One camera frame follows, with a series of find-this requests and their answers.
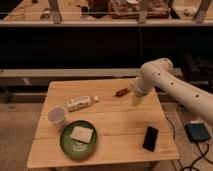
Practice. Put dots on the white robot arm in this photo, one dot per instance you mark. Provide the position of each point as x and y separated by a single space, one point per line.
158 73

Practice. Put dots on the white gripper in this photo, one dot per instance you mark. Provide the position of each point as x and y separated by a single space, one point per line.
141 88

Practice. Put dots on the wooden table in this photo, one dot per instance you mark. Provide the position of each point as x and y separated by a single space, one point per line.
121 128

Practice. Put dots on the background shelf with clutter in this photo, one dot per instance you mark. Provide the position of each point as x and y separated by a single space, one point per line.
109 13

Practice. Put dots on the green plate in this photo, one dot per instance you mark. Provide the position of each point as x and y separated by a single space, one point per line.
77 149

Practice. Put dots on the plastic bottle with white cap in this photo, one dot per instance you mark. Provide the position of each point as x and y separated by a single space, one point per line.
81 102

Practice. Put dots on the black foot pedal box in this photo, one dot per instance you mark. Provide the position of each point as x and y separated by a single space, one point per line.
197 132

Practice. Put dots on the white sandwich slice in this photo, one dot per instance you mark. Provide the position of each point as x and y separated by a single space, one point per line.
81 134

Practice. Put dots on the black smartphone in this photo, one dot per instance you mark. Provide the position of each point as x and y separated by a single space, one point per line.
150 138

